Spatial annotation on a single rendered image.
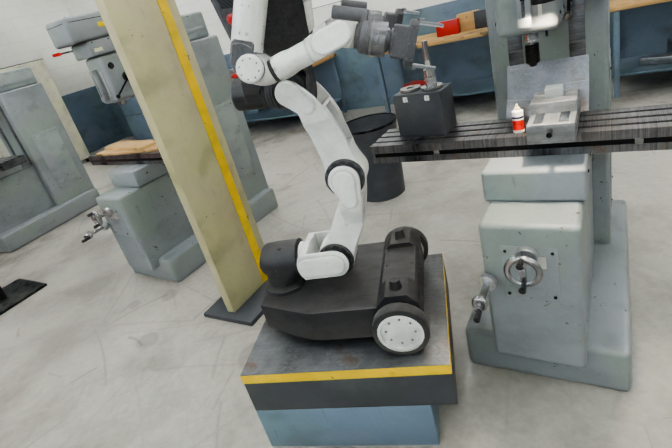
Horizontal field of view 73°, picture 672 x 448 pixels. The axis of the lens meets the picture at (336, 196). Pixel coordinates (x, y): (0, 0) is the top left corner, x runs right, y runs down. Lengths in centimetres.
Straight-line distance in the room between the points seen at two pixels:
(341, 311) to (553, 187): 86
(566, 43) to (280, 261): 148
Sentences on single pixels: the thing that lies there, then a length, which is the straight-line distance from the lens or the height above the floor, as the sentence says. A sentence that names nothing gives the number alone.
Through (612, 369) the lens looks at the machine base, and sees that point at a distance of 205.
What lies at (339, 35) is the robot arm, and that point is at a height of 149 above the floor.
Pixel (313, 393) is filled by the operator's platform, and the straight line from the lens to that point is 184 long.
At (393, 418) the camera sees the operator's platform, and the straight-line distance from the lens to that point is 187.
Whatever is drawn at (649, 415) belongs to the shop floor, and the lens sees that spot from 209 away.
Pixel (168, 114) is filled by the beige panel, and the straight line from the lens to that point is 253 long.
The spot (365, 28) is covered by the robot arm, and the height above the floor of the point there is 149.
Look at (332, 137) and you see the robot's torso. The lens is 155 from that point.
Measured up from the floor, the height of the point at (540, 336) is 29.
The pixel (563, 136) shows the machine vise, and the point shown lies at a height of 98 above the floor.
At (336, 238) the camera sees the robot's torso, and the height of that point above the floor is 77.
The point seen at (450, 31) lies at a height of 92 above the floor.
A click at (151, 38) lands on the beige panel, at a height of 163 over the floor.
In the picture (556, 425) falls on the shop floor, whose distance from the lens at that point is 201.
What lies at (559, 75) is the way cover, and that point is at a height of 106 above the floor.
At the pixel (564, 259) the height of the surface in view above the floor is 64.
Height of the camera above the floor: 158
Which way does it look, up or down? 23 degrees down
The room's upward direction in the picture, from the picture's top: 15 degrees counter-clockwise
